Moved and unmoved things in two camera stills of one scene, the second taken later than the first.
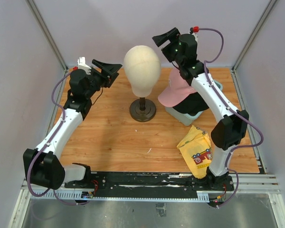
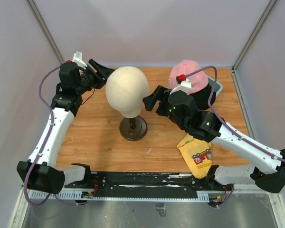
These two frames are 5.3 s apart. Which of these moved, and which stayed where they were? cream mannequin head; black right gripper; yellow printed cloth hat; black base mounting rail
Moved: black right gripper; cream mannequin head
Stayed: black base mounting rail; yellow printed cloth hat
